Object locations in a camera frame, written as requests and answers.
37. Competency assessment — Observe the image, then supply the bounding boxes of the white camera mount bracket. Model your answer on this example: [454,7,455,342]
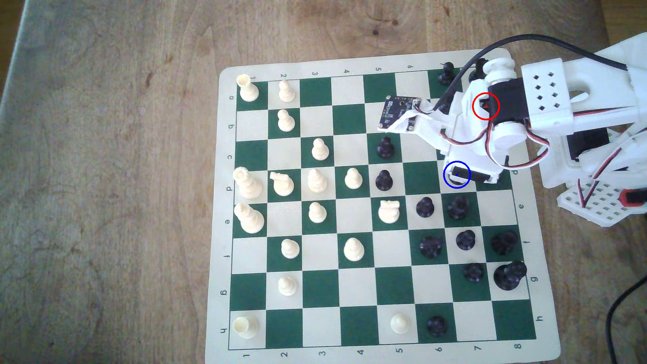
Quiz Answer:
[379,109,456,155]

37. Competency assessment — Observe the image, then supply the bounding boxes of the black chess queen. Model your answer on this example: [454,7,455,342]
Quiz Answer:
[426,316,449,338]

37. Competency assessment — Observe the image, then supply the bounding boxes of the black chess king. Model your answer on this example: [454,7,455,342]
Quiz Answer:
[493,260,528,291]

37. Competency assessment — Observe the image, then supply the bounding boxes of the red black plug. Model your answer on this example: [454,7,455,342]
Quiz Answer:
[621,188,647,207]

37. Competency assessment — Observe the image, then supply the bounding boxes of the white chess knight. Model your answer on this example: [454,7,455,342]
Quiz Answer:
[269,171,295,197]
[378,200,401,224]

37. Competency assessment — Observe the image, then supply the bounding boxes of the dark camera circuit board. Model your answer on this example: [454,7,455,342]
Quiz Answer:
[380,95,423,127]

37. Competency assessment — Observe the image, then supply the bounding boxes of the red black servo wire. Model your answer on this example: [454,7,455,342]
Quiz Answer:
[483,119,552,170]
[576,134,647,209]
[568,103,647,119]

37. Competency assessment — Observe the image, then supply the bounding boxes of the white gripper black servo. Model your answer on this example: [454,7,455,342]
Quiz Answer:
[445,81,506,185]

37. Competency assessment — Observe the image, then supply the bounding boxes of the black camera cable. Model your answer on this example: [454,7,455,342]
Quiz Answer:
[430,34,630,114]

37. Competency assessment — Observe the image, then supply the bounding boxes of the white slotted robot base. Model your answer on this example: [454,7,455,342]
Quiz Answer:
[556,179,647,226]

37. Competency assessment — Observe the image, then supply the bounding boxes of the white chess rook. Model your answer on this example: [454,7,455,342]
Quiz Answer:
[237,73,260,103]
[233,316,259,340]

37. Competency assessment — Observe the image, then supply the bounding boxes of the black chess knight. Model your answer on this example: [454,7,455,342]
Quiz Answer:
[420,236,444,259]

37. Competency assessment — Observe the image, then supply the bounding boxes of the black power cable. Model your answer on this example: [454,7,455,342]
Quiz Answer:
[606,277,647,364]

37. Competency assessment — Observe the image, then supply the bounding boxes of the green cream chess board mat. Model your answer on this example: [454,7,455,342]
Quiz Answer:
[205,48,562,364]

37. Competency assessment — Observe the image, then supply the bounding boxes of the white chess queen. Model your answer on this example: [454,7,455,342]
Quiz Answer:
[233,168,264,199]

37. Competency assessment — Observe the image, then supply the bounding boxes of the white chess bishop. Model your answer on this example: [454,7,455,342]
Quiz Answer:
[307,168,328,193]

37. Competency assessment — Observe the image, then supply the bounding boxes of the white chess king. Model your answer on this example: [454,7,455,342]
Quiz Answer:
[234,203,266,234]

